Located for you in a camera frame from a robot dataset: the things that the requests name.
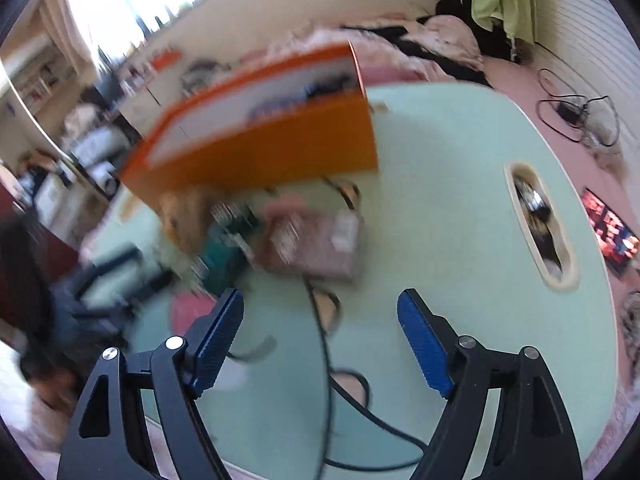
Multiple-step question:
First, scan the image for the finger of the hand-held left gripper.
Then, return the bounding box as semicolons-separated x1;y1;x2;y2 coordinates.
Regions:
75;245;142;293
100;269;177;313

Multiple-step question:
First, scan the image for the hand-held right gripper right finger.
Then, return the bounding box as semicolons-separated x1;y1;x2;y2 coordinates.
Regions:
397;287;585;480

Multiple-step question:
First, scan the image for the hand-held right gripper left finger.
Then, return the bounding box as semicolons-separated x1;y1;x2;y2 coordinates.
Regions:
57;287;246;480

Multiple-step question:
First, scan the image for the orange cardboard box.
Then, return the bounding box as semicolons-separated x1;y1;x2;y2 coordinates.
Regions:
118;42;379;211

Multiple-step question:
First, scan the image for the light green desktop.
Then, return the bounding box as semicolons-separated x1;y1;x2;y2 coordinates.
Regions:
80;82;618;478

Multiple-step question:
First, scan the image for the brown furry plush toy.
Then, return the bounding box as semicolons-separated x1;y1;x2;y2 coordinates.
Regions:
157;192;211;256

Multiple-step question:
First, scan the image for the white clothes pile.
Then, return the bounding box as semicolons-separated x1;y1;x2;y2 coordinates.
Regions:
70;127;126;173

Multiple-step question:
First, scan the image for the brown card box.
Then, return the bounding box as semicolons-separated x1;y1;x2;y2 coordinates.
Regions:
257;200;364;285

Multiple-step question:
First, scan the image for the small orange storage box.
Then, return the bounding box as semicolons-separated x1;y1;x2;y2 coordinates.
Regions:
150;50;182;72

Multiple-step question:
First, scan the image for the smartphone with lit screen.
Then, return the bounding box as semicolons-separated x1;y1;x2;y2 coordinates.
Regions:
582;187;640;277

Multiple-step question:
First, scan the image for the pink floral quilt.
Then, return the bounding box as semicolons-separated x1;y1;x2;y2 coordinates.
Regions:
270;14;487;87

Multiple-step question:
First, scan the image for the black clothes pile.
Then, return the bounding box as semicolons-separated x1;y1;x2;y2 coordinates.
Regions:
435;0;516;63

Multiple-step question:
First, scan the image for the black charger cable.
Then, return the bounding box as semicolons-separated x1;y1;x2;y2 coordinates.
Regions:
537;67;622;148

